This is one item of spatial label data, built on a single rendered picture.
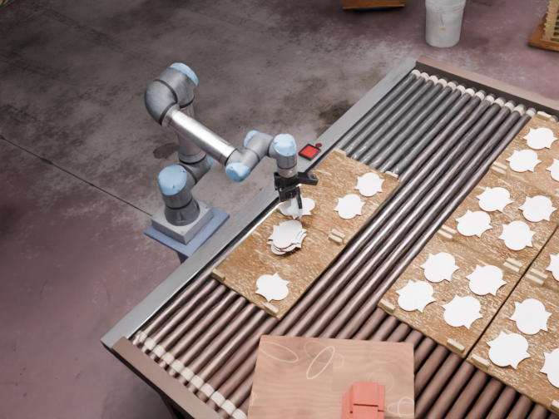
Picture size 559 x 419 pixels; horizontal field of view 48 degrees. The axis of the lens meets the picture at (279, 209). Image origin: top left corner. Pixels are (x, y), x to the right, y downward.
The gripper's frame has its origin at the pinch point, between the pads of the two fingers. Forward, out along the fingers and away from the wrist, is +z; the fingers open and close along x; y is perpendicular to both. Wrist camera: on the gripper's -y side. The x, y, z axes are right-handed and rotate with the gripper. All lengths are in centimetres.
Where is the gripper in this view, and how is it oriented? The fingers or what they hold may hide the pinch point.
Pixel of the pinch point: (297, 206)
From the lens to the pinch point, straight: 241.9
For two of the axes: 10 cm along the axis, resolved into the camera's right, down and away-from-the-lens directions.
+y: -9.5, 2.8, -1.4
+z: 1.0, 6.7, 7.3
